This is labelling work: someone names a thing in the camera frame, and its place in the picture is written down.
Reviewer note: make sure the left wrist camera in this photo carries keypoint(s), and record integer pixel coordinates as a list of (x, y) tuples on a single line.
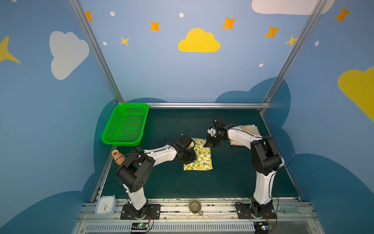
[(184, 142)]

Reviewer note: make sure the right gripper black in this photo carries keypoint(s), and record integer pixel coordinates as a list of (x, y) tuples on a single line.
[(213, 139)]

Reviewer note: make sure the right green circuit board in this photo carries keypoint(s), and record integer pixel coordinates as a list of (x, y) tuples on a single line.
[(262, 228)]

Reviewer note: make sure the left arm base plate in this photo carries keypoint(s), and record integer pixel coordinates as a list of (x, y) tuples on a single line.
[(151, 211)]

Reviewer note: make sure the terracotta ribbed vase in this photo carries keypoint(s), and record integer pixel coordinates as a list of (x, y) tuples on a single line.
[(118, 157)]

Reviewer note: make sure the green plastic basket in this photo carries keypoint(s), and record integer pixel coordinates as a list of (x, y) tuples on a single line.
[(126, 125)]

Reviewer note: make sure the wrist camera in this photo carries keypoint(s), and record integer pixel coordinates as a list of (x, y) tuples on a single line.
[(184, 142), (216, 125)]

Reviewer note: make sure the green circuit board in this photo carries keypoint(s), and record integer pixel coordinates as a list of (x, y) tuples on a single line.
[(262, 228), (141, 227)]

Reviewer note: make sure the lemon print skirt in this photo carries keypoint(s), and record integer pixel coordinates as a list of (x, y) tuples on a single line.
[(203, 161)]

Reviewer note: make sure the olive ceramic mug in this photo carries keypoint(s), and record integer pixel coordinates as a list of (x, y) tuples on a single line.
[(195, 207)]

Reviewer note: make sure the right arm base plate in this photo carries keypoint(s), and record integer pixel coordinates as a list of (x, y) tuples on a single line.
[(253, 211)]

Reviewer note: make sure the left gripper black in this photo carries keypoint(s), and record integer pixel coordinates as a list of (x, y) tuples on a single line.
[(188, 152)]

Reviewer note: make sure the white square clock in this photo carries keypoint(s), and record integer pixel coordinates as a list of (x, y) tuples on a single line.
[(106, 206)]

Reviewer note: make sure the pastel floral skirt pink flowers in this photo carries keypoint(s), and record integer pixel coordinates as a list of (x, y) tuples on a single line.
[(253, 129)]

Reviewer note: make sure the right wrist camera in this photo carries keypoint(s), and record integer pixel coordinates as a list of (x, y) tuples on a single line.
[(216, 125)]

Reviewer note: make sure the left green circuit board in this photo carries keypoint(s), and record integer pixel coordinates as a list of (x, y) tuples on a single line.
[(141, 227)]

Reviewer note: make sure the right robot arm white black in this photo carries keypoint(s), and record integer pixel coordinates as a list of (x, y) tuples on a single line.
[(265, 156)]

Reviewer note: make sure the aluminium frame back rail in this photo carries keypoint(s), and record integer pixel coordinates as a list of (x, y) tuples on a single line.
[(167, 105)]

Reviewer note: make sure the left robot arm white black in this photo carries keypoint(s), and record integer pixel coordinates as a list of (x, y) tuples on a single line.
[(135, 168)]

